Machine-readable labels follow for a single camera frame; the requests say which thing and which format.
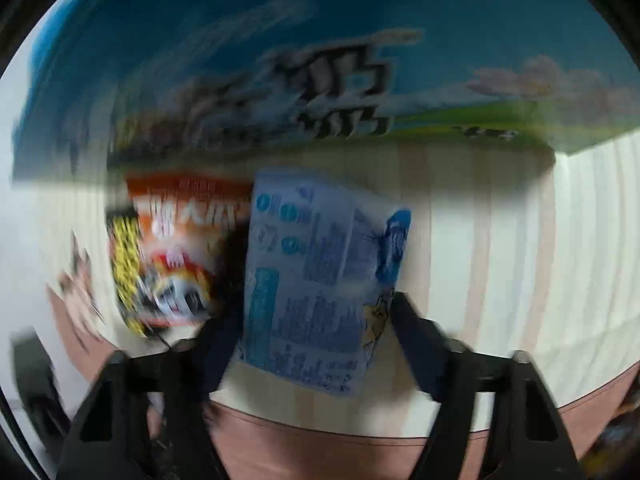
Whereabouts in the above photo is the light blue wet wipes pack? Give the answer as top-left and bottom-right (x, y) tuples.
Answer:
(239, 168), (411, 396)

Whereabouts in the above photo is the blue printed cardboard box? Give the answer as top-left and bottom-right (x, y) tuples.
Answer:
(12, 0), (639, 181)

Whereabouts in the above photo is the orange red snack bag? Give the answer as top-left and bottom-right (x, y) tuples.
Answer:
(105, 172), (253, 338)

